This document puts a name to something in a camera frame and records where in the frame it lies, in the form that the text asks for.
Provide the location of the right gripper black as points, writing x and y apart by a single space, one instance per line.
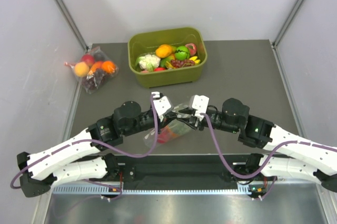
195 122

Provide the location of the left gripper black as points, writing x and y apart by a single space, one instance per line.
167 119

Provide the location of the polka dot zip top bag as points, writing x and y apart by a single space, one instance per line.
150 136

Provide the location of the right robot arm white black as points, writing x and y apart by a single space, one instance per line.
290 155

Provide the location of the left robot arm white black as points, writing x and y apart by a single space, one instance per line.
77 158

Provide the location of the fake orange fruit in bag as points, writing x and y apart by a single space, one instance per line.
170 131

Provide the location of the fake red fruit in bag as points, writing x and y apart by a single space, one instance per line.
165 137

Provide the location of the fake purple grapes bunch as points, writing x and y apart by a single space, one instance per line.
181 63

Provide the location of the fake cauliflower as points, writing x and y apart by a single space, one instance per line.
148 62

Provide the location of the fake yellow banana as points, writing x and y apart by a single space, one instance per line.
195 59

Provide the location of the fake green apple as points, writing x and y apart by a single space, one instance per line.
182 53

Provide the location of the fake orange mango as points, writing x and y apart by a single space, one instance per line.
164 51

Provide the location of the fake pink apple slice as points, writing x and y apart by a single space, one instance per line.
192 48

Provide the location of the clear bag of fake fruit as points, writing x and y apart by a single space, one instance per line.
93 70

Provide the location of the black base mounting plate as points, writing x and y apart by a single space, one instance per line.
172 172

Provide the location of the green plastic bin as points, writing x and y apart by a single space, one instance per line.
147 43

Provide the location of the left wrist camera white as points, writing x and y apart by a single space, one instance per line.
161 104

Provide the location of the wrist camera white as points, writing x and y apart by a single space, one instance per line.
198 104
161 104

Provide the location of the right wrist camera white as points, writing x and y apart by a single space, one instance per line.
198 104

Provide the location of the grey slotted cable duct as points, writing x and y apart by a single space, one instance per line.
91 189

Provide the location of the left aluminium frame post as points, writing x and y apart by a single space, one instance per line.
71 23

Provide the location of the aluminium frame post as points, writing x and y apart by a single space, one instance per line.
287 23
71 23

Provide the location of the right aluminium frame post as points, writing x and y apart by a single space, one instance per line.
287 23

